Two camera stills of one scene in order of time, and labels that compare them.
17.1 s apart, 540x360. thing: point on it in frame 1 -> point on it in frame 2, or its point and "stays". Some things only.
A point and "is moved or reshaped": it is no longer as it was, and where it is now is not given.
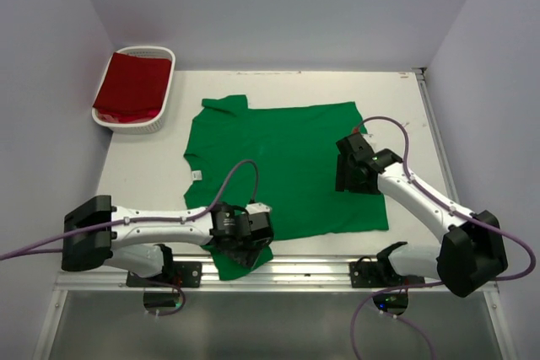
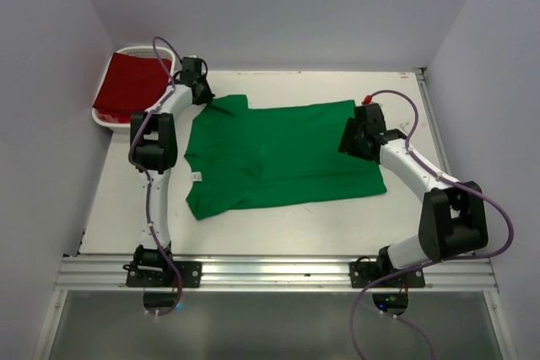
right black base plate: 376,275 stays
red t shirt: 132,88 stays
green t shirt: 269,172 is moved or reshaped
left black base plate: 175,275 stays
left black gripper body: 246,256 -> 204,93
